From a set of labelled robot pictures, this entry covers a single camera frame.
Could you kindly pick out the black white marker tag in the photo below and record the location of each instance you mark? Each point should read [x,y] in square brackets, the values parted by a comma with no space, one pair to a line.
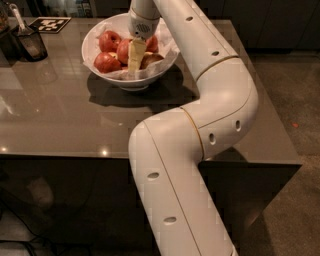
[51,25]

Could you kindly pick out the yellow pale apple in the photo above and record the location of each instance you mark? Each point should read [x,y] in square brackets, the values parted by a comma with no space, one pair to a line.
[150,58]

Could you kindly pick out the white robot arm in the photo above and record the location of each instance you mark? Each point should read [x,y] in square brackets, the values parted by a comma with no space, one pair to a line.
[166,149]

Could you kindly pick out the black cup holder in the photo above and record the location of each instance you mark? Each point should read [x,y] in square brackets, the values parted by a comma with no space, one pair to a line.
[30,44]

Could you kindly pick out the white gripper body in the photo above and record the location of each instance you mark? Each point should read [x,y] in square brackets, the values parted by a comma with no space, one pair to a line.
[142,27]

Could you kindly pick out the white ceramic bowl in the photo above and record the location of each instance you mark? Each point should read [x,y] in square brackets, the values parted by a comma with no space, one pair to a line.
[130,83]

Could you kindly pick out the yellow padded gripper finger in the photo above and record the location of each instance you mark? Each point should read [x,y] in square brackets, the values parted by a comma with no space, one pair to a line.
[136,51]

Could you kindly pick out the red apple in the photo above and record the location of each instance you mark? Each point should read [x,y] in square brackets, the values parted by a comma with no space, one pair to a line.
[109,41]
[105,63]
[152,44]
[122,51]

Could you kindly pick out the white handled utensil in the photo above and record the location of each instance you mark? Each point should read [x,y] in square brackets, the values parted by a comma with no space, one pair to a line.
[23,28]

